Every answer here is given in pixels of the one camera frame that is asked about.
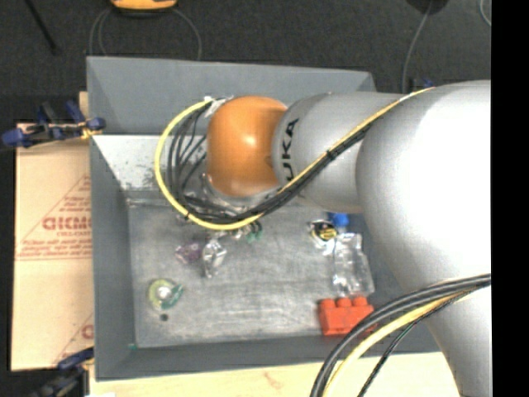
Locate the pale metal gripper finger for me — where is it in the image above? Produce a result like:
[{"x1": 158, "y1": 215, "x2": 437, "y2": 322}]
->
[
  {"x1": 201, "y1": 240, "x2": 216, "y2": 280},
  {"x1": 213, "y1": 241, "x2": 229, "y2": 271}
]

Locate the purple clear small object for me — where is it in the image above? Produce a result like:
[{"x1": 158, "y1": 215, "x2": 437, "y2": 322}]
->
[{"x1": 174, "y1": 242, "x2": 203, "y2": 265}]

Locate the green and white round object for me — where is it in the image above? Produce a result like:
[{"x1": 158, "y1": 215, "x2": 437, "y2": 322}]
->
[{"x1": 147, "y1": 278, "x2": 185, "y2": 311}]

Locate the grey metal bin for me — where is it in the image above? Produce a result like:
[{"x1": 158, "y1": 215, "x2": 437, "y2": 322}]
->
[{"x1": 85, "y1": 55, "x2": 450, "y2": 380}]

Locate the clear plastic bottle blue cap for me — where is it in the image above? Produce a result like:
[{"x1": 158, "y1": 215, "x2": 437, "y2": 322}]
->
[{"x1": 326, "y1": 212, "x2": 376, "y2": 299}]

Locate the red toy building brick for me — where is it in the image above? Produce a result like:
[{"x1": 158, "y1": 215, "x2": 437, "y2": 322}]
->
[{"x1": 317, "y1": 295, "x2": 378, "y2": 337}]

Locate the brown cardboard board red print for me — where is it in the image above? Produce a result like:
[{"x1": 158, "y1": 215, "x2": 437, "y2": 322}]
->
[{"x1": 9, "y1": 90, "x2": 96, "y2": 372}]

